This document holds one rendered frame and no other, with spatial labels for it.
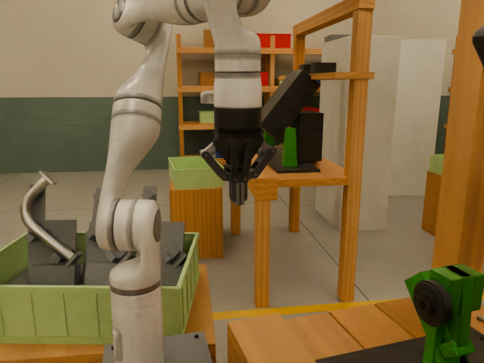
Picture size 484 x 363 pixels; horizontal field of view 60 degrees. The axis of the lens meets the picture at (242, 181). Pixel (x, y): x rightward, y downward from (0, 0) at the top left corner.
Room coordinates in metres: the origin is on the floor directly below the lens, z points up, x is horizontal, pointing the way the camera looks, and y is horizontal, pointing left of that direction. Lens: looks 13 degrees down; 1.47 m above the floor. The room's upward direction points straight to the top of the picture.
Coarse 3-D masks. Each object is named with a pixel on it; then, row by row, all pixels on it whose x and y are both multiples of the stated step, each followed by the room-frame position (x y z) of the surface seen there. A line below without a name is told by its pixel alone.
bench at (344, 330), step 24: (336, 312) 1.01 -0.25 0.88; (360, 312) 1.01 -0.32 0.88; (384, 312) 1.01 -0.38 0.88; (408, 312) 1.01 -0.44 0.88; (480, 312) 1.01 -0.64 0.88; (312, 336) 0.90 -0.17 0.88; (336, 336) 0.90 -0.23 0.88; (360, 336) 0.90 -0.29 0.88; (384, 336) 0.90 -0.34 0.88; (408, 336) 0.90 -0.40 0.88
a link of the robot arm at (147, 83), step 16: (144, 32) 0.87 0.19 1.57; (160, 32) 0.88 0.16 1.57; (160, 48) 0.87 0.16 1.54; (144, 64) 0.85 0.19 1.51; (160, 64) 0.85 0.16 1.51; (128, 80) 0.81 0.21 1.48; (144, 80) 0.80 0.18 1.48; (160, 80) 0.83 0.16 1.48; (128, 96) 0.78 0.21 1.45; (144, 96) 0.78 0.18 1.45; (160, 96) 0.82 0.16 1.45
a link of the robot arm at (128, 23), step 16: (128, 0) 0.85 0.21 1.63; (144, 0) 0.80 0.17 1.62; (160, 0) 0.77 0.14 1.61; (176, 0) 0.73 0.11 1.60; (112, 16) 0.89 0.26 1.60; (128, 16) 0.83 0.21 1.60; (144, 16) 0.80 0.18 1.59; (160, 16) 0.78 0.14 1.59; (176, 16) 0.74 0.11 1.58; (128, 32) 0.87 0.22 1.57
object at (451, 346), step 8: (424, 272) 0.69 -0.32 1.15; (408, 280) 0.71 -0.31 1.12; (416, 280) 0.69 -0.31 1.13; (408, 288) 0.71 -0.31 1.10; (424, 328) 0.66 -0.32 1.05; (448, 336) 0.63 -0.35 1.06; (440, 344) 0.63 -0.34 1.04; (448, 344) 0.62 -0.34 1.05; (456, 344) 0.61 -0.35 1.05; (472, 344) 0.62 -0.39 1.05; (440, 352) 0.63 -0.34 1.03; (448, 352) 0.62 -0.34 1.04; (456, 352) 0.61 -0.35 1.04; (464, 352) 0.61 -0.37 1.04; (472, 352) 0.61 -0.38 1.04; (440, 360) 0.62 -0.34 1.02; (448, 360) 0.62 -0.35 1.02; (464, 360) 0.61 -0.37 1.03
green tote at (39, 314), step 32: (0, 256) 1.23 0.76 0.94; (192, 256) 1.23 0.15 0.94; (0, 288) 1.00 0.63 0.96; (32, 288) 0.99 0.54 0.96; (64, 288) 0.99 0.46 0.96; (96, 288) 0.99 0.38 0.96; (192, 288) 1.23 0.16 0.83; (0, 320) 1.00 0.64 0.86; (32, 320) 1.00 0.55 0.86; (64, 320) 0.99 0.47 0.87; (96, 320) 1.00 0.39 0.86
